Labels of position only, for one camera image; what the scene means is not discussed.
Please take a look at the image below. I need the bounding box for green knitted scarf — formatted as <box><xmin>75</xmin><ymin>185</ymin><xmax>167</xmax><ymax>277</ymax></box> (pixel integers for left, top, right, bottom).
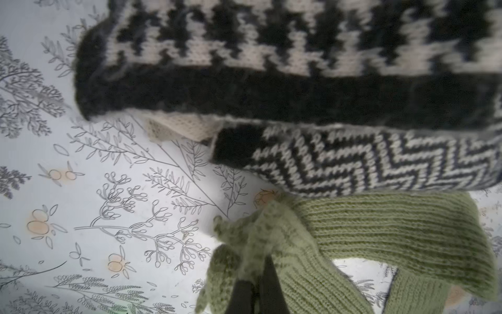
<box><xmin>196</xmin><ymin>192</ymin><xmax>499</xmax><ymax>313</ymax></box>

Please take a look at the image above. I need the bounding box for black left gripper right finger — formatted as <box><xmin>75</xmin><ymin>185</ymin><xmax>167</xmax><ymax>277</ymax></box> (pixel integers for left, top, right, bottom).
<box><xmin>259</xmin><ymin>256</ymin><xmax>290</xmax><ymax>314</ymax></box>

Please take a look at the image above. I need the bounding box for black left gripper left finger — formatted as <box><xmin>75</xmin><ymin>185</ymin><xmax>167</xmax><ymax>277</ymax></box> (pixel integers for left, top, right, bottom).
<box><xmin>225</xmin><ymin>280</ymin><xmax>255</xmax><ymax>314</ymax></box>

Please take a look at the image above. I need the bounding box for black white patterned scarf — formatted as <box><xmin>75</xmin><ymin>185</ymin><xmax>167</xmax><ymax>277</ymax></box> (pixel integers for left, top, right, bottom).
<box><xmin>75</xmin><ymin>1</ymin><xmax>501</xmax><ymax>198</ymax></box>

